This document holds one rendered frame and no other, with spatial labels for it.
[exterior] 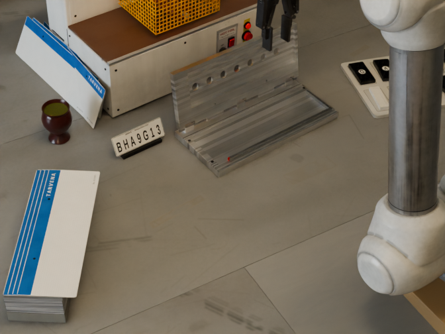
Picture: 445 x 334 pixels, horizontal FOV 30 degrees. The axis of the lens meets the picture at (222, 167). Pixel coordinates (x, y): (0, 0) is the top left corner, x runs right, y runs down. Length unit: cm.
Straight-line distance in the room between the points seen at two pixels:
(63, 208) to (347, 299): 71
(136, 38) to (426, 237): 106
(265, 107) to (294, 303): 70
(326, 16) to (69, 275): 142
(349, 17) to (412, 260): 133
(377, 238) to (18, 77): 130
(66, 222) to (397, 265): 78
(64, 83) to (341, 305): 107
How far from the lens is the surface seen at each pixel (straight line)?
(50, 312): 192
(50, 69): 257
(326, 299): 199
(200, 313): 194
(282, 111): 244
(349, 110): 251
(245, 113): 242
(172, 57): 243
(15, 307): 192
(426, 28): 151
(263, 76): 244
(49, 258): 194
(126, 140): 229
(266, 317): 194
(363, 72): 263
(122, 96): 239
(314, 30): 283
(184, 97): 228
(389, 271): 177
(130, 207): 216
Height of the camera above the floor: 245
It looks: 43 degrees down
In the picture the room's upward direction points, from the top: 3 degrees clockwise
